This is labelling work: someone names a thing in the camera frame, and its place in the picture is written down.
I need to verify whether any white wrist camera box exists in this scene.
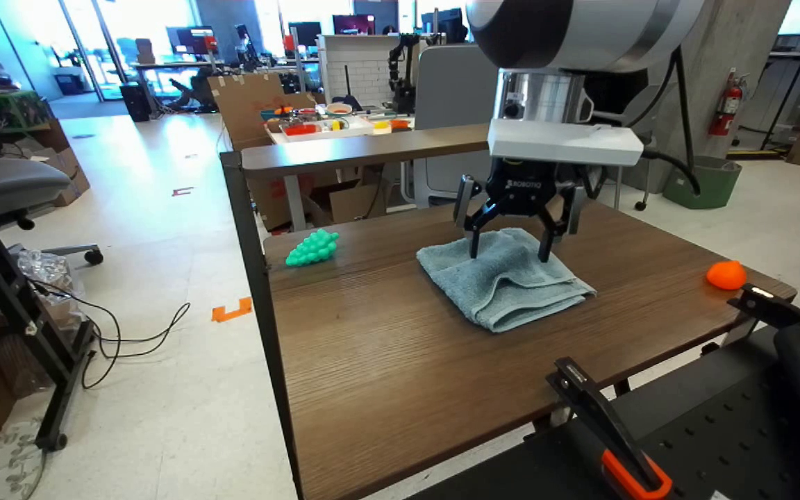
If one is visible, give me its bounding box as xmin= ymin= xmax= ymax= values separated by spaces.
xmin=486 ymin=116 xmax=647 ymax=170

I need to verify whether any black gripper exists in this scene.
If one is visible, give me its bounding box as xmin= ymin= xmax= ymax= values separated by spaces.
xmin=458 ymin=155 xmax=590 ymax=267

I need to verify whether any black tripod stand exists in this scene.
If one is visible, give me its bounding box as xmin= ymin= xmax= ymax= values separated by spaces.
xmin=0 ymin=177 xmax=99 ymax=456

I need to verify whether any light blue cloth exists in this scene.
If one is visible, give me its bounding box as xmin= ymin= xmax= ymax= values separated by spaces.
xmin=413 ymin=224 xmax=601 ymax=335

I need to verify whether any computer monitor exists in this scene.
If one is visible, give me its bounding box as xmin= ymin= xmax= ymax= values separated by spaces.
xmin=329 ymin=10 xmax=380 ymax=40
xmin=165 ymin=24 xmax=223 ymax=59

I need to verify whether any black clamp orange handle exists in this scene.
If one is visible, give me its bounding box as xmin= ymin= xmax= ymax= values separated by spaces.
xmin=548 ymin=358 xmax=676 ymax=500
xmin=729 ymin=283 xmax=800 ymax=327

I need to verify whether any crumpled clear plastic bag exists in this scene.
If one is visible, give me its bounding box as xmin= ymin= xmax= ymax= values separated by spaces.
xmin=6 ymin=241 xmax=83 ymax=304

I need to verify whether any black perforated mounting board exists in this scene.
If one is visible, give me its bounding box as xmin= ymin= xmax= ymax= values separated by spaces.
xmin=409 ymin=322 xmax=800 ymax=500

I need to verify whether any thin black floor cable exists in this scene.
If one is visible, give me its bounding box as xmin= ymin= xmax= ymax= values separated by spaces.
xmin=23 ymin=274 xmax=194 ymax=392

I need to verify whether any red fire extinguisher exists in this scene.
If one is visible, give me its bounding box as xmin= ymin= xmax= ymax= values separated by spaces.
xmin=709 ymin=66 xmax=751 ymax=140

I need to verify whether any brown cardboard sheet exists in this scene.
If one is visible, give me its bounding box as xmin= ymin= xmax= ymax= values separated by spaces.
xmin=209 ymin=69 xmax=323 ymax=152

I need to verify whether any tray of colourful items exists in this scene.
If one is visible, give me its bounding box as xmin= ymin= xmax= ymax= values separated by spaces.
xmin=262 ymin=101 xmax=417 ymax=145

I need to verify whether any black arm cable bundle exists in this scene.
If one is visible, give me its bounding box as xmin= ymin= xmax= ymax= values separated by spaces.
xmin=592 ymin=45 xmax=704 ymax=198

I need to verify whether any grey office chair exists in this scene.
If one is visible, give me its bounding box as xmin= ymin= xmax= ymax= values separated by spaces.
xmin=0 ymin=149 xmax=105 ymax=270

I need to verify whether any open cardboard box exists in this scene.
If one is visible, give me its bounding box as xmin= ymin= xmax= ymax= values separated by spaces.
xmin=302 ymin=177 xmax=395 ymax=229

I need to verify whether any long wooden side table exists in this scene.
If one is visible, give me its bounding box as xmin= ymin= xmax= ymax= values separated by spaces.
xmin=236 ymin=123 xmax=495 ymax=233

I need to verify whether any green bumpy toy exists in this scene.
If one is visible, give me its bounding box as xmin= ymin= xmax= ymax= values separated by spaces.
xmin=283 ymin=229 xmax=341 ymax=273

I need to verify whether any orange toy carrot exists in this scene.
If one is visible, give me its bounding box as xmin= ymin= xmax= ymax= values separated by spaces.
xmin=704 ymin=259 xmax=751 ymax=294

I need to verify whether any green basket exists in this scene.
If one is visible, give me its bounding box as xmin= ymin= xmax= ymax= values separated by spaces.
xmin=662 ymin=152 xmax=745 ymax=212

